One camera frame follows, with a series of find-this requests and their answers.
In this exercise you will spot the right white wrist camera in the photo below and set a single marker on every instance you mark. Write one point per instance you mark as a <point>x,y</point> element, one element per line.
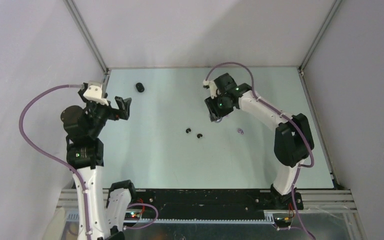
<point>211,86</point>

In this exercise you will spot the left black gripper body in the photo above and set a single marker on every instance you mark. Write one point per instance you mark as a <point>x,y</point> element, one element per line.
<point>99,113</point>

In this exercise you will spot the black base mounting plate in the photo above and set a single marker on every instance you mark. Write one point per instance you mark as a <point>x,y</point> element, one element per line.
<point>213,204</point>

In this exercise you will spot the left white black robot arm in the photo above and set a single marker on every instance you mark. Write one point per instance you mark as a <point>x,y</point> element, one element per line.
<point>99,219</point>

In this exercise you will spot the black oval case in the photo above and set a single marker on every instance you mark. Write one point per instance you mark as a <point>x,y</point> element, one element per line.
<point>140,87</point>

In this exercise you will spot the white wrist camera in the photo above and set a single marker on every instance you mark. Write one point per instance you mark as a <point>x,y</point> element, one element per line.
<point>211,86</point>
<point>94,92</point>

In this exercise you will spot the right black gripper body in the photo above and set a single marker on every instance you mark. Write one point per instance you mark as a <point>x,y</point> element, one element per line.
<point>219,106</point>

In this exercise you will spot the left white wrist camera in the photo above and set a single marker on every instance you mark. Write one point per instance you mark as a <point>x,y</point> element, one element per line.
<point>94,92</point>

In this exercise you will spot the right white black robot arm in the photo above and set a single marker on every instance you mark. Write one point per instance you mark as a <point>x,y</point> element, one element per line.
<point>293,140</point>

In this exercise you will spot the aluminium frame rail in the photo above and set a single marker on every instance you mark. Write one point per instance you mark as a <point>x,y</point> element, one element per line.
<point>313,201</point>

